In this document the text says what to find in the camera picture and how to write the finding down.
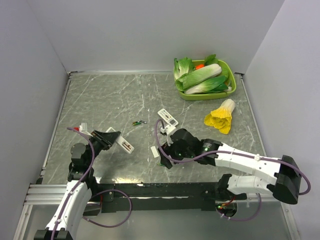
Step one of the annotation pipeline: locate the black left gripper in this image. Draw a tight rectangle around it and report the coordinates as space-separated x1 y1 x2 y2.
85 129 121 166

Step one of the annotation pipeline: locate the white battery cover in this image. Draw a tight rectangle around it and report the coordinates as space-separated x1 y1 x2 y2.
150 146 160 158

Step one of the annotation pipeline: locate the plain white remote control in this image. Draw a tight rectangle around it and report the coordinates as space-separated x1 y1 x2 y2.
115 135 135 154

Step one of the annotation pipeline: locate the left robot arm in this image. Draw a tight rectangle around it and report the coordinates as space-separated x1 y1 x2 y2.
34 127 121 240

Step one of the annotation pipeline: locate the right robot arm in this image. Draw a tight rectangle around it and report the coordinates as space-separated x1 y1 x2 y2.
158 126 302 205

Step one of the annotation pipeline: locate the white remote with buttons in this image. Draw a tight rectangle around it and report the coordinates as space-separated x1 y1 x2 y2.
157 108 179 127

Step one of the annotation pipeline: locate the black base bar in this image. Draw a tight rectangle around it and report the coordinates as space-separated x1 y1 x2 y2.
91 182 247 213

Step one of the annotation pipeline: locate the yellow toy cabbage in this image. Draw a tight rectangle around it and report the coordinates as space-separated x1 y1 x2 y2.
204 99 236 135

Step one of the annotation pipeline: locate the green plastic basket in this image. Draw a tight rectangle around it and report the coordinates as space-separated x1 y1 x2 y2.
174 54 236 101

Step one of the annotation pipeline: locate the large green toy cabbage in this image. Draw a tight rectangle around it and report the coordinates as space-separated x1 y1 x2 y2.
182 63 222 90

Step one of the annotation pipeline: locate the green toy bok choy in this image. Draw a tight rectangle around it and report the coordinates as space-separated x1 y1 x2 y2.
184 75 229 95

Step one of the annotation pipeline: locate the green toy lettuce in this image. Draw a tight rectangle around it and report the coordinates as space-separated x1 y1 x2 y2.
173 57 195 81

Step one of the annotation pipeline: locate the orange toy carrot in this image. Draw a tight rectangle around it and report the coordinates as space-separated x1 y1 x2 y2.
195 64 205 70

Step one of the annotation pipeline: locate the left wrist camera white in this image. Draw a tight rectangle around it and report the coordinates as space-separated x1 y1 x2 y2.
74 122 89 134

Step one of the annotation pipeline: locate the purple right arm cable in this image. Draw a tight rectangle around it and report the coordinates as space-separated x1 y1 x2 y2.
154 119 312 222

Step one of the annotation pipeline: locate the aluminium frame rail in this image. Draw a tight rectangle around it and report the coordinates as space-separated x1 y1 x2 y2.
23 182 289 206

